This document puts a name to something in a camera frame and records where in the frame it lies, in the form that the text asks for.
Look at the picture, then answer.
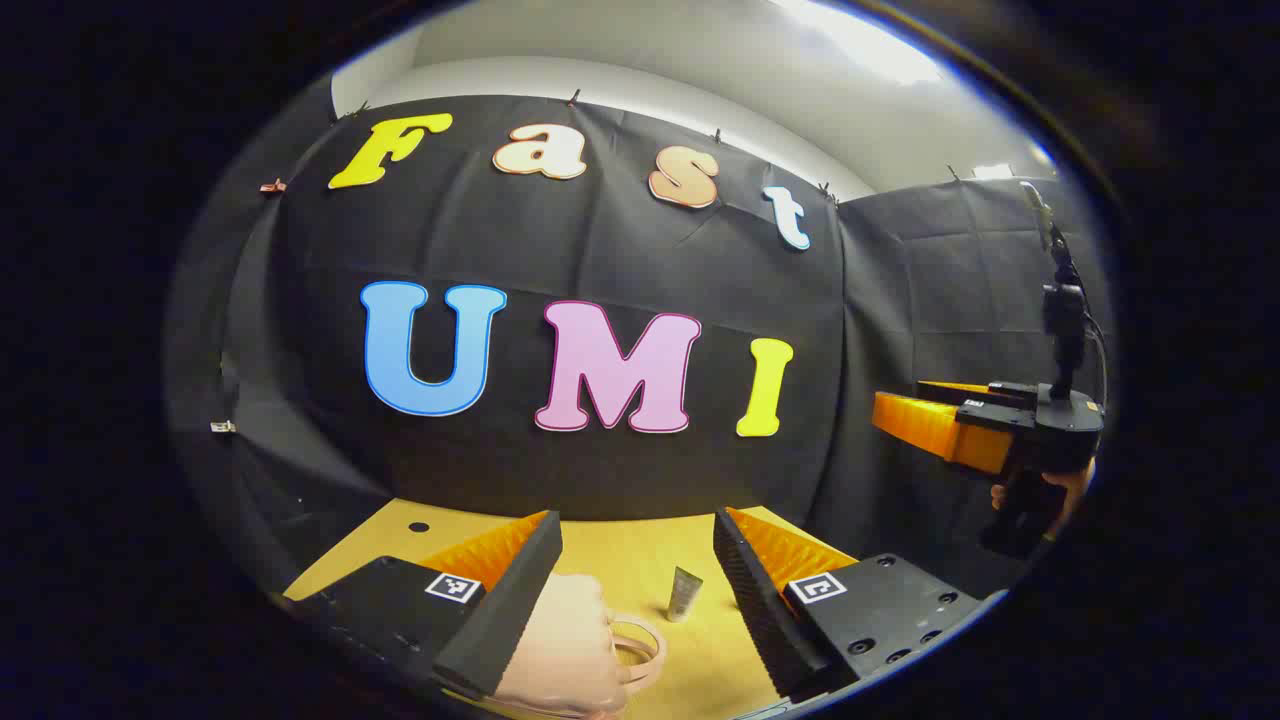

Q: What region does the pink suitcase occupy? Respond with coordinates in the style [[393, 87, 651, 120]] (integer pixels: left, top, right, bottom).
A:
[[490, 572, 669, 720]]

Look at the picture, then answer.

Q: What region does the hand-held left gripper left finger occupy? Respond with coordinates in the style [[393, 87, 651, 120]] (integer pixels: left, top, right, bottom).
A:
[[283, 510, 563, 701]]

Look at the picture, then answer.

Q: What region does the grey skin care tube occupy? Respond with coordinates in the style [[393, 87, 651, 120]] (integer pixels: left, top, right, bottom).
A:
[[667, 567, 704, 623]]

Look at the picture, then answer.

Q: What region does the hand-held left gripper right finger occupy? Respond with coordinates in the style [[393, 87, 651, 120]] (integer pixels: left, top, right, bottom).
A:
[[713, 506, 991, 704]]

